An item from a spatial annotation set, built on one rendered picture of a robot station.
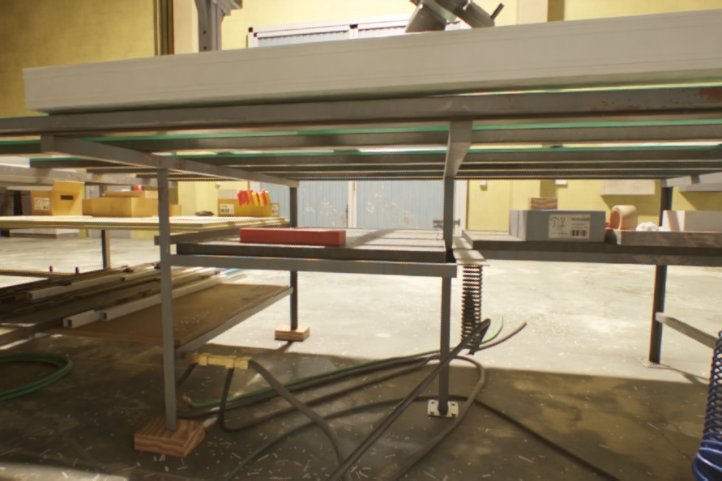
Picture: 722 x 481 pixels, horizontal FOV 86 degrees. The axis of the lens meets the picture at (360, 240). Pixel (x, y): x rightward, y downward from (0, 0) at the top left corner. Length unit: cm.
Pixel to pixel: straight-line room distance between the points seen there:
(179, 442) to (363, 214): 620
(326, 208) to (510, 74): 686
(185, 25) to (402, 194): 506
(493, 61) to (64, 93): 71
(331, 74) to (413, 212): 651
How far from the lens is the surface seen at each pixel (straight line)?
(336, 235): 104
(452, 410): 149
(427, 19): 68
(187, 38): 873
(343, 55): 63
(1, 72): 1225
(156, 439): 135
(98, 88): 84
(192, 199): 816
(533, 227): 136
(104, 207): 209
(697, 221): 149
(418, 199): 707
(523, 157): 122
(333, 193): 732
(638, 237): 138
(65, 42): 1110
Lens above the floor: 69
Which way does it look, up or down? 5 degrees down
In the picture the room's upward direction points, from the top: straight up
